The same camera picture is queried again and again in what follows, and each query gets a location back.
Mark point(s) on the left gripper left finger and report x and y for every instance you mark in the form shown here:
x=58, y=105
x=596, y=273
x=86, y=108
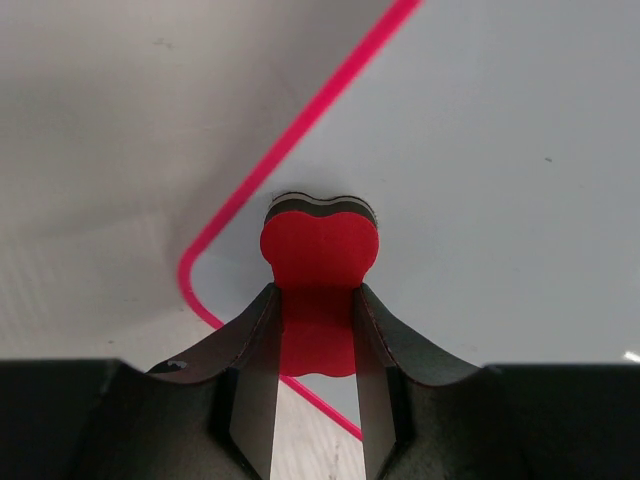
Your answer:
x=206, y=413

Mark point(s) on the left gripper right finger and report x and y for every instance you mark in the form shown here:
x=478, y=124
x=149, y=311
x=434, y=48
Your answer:
x=427, y=414

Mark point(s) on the red bone-shaped eraser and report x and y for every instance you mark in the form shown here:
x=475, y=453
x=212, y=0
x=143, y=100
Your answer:
x=319, y=251

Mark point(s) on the pink framed whiteboard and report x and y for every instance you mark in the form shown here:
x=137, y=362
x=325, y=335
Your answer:
x=497, y=143

